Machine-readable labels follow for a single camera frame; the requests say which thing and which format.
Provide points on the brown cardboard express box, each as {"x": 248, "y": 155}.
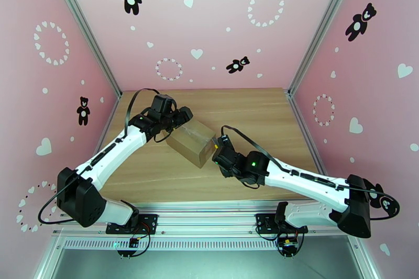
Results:
{"x": 186, "y": 144}

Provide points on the yellow black utility knife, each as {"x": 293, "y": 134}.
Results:
{"x": 216, "y": 146}

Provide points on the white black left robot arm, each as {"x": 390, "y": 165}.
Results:
{"x": 108, "y": 153}

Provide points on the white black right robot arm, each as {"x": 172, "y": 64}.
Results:
{"x": 307, "y": 180}

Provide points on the perforated metal strip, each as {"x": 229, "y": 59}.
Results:
{"x": 209, "y": 244}

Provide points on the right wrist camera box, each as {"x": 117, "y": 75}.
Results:
{"x": 223, "y": 140}

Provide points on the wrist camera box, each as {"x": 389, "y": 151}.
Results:
{"x": 159, "y": 96}
{"x": 223, "y": 140}

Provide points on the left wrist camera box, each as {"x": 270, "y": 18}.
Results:
{"x": 159, "y": 96}

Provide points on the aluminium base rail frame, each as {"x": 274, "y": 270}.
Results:
{"x": 209, "y": 222}

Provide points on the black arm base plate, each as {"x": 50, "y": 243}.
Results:
{"x": 263, "y": 222}
{"x": 149, "y": 222}

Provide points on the aluminium corner post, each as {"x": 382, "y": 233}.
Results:
{"x": 85, "y": 26}
{"x": 322, "y": 26}

